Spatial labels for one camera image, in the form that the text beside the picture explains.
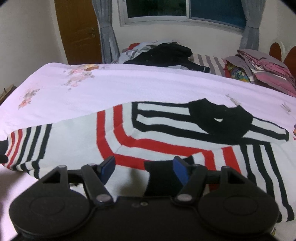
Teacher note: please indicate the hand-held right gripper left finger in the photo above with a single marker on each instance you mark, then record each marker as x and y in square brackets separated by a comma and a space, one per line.
[107, 168]

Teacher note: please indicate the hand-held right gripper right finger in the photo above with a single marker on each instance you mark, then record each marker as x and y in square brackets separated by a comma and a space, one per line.
[181, 172]

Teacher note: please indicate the red black white striped sweater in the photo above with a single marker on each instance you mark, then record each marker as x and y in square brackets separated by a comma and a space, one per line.
[81, 135]

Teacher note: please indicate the white grey crumpled clothes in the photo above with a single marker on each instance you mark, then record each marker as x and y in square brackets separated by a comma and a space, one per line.
[136, 52]

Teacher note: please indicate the pink floral blanket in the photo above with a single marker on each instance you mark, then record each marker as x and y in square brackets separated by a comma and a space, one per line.
[120, 83]

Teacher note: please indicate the grey white striped cloth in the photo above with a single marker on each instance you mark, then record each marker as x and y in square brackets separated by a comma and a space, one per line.
[209, 62]

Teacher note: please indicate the colourful patterned cloth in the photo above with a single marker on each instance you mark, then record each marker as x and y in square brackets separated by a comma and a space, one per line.
[238, 73]

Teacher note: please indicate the black garment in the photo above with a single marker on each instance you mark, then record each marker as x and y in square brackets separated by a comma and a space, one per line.
[166, 54]

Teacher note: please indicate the folded pink grey bedding stack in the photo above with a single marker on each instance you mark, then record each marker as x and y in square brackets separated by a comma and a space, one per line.
[270, 69]

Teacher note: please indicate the grey curtain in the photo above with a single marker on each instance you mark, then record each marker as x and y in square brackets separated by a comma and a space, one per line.
[106, 27]
[251, 25]

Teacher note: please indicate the brown wooden door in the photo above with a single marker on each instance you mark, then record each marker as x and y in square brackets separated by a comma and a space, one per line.
[77, 30]

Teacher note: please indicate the red white flower-shaped headboard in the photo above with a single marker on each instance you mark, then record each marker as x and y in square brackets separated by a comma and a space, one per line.
[275, 51]

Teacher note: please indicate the window with white frame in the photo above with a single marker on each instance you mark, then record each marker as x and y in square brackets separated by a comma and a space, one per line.
[161, 9]

